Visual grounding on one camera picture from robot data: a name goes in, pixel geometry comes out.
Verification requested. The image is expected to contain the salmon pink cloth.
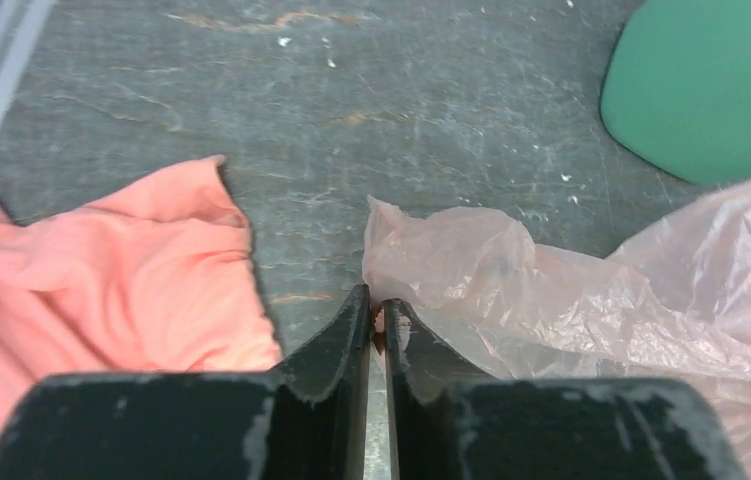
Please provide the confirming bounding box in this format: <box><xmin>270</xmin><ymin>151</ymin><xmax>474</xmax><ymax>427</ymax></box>
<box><xmin>0</xmin><ymin>155</ymin><xmax>282</xmax><ymax>430</ymax></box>

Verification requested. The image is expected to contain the translucent pink trash bag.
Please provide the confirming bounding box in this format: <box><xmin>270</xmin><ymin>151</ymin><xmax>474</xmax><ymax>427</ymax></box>
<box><xmin>362</xmin><ymin>180</ymin><xmax>751</xmax><ymax>476</ymax></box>

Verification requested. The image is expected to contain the green plastic trash bin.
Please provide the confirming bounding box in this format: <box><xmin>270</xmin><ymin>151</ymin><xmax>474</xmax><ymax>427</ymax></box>
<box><xmin>600</xmin><ymin>1</ymin><xmax>751</xmax><ymax>184</ymax></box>

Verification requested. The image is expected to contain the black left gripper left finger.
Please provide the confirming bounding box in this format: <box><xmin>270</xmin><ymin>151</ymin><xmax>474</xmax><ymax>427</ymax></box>
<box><xmin>272</xmin><ymin>285</ymin><xmax>372</xmax><ymax>479</ymax></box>

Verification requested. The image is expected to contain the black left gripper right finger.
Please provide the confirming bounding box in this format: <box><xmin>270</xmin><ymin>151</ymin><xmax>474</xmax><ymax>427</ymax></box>
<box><xmin>381</xmin><ymin>299</ymin><xmax>491</xmax><ymax>479</ymax></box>

